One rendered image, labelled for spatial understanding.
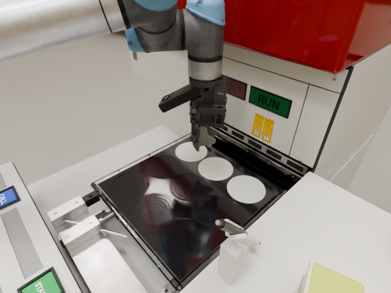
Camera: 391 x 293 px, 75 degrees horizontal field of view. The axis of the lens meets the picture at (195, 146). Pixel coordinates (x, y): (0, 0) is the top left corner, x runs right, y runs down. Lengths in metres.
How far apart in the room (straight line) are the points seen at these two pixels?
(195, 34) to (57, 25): 0.24
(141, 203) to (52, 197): 0.31
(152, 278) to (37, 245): 0.24
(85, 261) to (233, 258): 0.34
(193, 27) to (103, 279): 0.52
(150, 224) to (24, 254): 0.24
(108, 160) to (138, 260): 0.40
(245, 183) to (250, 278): 0.29
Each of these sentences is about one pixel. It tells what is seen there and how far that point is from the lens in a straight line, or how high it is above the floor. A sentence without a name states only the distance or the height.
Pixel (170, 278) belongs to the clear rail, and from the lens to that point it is 0.54.
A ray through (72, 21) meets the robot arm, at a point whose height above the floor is 1.32.
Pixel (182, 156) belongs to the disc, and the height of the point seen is 0.90.
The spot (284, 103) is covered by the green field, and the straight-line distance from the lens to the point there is 0.64.
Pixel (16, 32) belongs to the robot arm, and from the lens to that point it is 0.43.
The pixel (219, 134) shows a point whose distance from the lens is 0.81.
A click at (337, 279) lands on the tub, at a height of 1.03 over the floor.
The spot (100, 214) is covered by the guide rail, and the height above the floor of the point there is 0.85.
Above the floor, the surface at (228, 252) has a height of 1.05.
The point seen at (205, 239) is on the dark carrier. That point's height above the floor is 0.90.
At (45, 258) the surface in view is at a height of 0.96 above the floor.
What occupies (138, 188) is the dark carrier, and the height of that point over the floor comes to 0.90.
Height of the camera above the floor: 1.39
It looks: 37 degrees down
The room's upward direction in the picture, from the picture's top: straight up
